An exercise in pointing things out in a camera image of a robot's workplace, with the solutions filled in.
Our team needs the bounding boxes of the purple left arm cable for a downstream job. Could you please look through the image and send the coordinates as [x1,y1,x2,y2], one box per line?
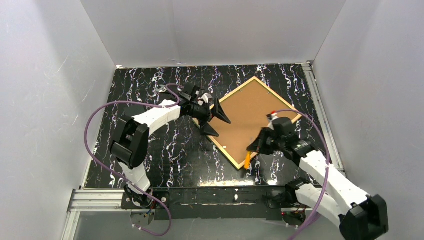
[83,83,173,238]

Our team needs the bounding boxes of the aluminium rail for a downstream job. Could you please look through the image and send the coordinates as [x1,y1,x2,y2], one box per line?
[300,62,345,174]
[69,189,304,240]

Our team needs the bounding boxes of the aluminium rail front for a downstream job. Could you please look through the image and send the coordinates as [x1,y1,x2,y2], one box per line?
[69,189,304,240]

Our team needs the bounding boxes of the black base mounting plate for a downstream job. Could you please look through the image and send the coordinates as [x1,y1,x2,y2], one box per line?
[120,185,319,222]

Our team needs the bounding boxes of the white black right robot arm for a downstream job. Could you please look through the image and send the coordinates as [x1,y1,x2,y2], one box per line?
[247,113,389,240]

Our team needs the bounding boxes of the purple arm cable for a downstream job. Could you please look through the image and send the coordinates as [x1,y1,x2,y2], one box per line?
[271,109,332,240]
[83,83,173,238]

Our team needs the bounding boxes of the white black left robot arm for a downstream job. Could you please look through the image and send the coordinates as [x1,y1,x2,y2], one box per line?
[109,83,231,207]

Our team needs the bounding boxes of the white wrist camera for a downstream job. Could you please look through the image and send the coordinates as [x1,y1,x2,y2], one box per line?
[197,93,214,106]
[266,112,282,131]

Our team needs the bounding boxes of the aluminium rail right side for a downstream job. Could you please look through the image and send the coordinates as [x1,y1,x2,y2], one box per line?
[300,62,345,174]

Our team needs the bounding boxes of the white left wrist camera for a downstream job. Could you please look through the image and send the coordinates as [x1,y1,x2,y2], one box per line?
[197,93,214,106]

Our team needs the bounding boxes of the black small tool on table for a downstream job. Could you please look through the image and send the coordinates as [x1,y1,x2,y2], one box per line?
[154,84,168,94]

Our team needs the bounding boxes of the orange handled screwdriver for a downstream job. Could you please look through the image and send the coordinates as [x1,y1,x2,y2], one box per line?
[243,151,251,170]

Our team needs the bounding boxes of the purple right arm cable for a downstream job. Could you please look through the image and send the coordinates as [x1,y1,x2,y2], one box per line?
[271,109,332,240]

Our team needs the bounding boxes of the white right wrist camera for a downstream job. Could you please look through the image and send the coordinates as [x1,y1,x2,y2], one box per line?
[266,112,282,131]

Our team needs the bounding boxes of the green wooden photo frame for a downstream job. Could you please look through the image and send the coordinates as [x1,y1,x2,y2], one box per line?
[208,76,301,170]

